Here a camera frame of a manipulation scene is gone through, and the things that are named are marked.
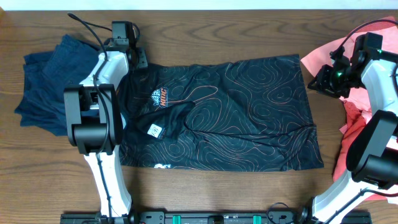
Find black orange patterned jersey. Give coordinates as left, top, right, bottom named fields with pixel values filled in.
left=118, top=55, right=323, bottom=172

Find small black looped cable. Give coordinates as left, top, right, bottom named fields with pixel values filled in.
left=266, top=202, right=296, bottom=224

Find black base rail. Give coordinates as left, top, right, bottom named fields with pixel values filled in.
left=60, top=210, right=373, bottom=224

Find folded navy blue shorts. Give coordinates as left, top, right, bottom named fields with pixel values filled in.
left=14, top=35, right=100, bottom=136

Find red shirt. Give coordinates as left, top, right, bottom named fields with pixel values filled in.
left=333, top=22, right=396, bottom=182

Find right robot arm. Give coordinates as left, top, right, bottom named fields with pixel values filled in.
left=297, top=32, right=397, bottom=223

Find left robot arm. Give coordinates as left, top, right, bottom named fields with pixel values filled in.
left=60, top=21, right=147, bottom=223

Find coral pink shirt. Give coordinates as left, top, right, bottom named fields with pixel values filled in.
left=329, top=32, right=397, bottom=121

